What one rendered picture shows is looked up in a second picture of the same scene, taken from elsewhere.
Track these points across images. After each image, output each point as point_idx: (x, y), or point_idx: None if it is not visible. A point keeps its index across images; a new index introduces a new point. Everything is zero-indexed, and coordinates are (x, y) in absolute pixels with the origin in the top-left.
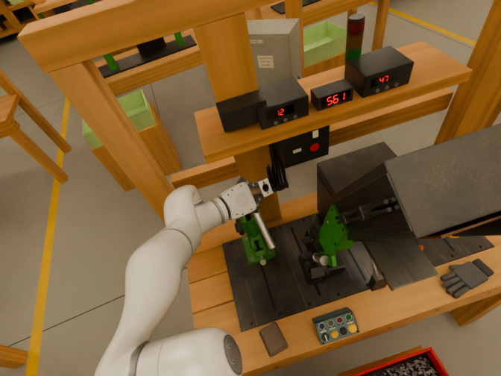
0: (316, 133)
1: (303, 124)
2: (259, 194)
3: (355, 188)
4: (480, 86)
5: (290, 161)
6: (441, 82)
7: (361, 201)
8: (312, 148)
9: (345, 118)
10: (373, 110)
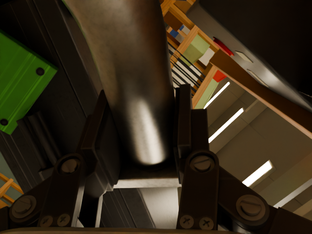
0: (258, 79)
1: (300, 130)
2: (107, 125)
3: (129, 203)
4: (190, 0)
5: (218, 27)
6: (221, 72)
7: (108, 221)
8: (226, 52)
9: (249, 91)
10: (233, 78)
